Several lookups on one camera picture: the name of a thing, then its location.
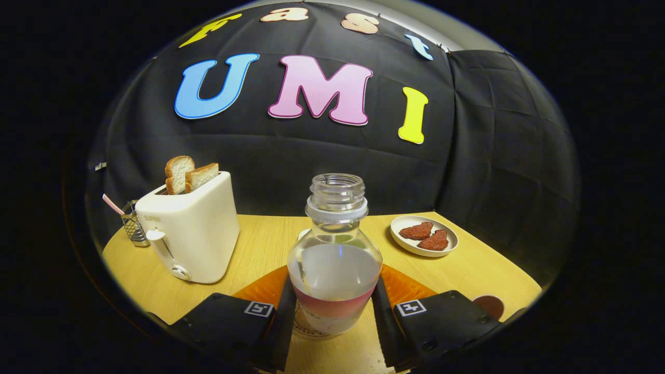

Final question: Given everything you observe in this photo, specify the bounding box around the beige cup with wooden handle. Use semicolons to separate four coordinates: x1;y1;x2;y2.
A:
472;295;505;321

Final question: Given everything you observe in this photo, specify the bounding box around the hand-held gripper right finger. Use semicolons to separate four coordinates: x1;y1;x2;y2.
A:
371;264;525;372

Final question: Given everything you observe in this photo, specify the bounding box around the toast slice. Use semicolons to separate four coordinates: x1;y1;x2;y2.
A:
165;155;195;195
185;163;220;194

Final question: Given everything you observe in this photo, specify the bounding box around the black backdrop cloth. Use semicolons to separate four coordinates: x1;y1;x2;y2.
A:
86;3;581;289

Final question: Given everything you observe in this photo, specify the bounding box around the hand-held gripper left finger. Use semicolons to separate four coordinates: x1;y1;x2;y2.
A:
147;265;298;372

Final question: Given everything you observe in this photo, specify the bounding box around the wire mesh holder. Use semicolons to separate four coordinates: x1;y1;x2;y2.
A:
121;200;151;248

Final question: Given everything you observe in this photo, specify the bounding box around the clear plastic juice bottle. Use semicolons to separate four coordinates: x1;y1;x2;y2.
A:
287;173;383;336

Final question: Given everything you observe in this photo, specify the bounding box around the round brown coaster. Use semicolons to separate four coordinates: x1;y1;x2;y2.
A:
292;304;343;341

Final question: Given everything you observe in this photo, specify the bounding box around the wooden table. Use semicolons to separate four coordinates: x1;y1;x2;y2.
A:
102;211;543;374

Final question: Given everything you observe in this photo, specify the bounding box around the red meat piece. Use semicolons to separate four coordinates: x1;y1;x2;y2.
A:
399;222;434;240
417;229;449;251

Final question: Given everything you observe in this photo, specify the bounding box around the pink striped straw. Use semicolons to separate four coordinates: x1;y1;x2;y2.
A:
102;193;126;216

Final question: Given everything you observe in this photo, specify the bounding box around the white toaster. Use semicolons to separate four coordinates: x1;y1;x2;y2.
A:
135;171;241;284

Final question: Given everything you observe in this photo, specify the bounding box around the round white plate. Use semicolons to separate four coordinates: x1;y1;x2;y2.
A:
390;215;459;258

